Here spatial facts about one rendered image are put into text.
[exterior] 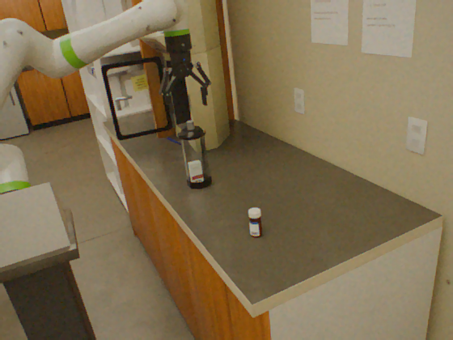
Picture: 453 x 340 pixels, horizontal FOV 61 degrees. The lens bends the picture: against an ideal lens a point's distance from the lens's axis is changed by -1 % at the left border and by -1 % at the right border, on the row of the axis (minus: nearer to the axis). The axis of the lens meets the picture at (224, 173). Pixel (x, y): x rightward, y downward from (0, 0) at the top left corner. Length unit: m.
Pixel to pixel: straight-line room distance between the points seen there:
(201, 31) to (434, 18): 0.97
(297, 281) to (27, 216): 0.84
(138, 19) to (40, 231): 0.74
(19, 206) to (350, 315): 1.06
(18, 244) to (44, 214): 0.13
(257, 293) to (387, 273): 0.45
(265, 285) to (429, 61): 0.81
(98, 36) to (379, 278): 1.16
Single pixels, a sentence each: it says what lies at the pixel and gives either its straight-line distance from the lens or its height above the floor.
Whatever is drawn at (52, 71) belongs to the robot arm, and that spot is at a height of 1.47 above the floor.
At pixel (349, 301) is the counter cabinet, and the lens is 1.25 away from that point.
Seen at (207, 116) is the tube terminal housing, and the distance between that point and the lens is 1.91.
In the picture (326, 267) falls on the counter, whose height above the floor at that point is 0.94.
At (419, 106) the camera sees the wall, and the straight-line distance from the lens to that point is 1.38.
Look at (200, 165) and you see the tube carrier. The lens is 1.54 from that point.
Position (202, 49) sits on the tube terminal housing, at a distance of 1.85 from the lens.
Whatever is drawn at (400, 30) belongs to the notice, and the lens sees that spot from 1.39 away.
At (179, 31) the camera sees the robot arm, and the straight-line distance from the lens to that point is 1.42.
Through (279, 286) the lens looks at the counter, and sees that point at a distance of 1.06.
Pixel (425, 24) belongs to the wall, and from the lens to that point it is 1.33.
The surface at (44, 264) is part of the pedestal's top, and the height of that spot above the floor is 0.92.
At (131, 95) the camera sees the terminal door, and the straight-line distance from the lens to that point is 2.11.
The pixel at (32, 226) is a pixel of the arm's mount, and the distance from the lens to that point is 1.37.
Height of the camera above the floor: 1.64
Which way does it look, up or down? 25 degrees down
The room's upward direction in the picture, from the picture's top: 7 degrees counter-clockwise
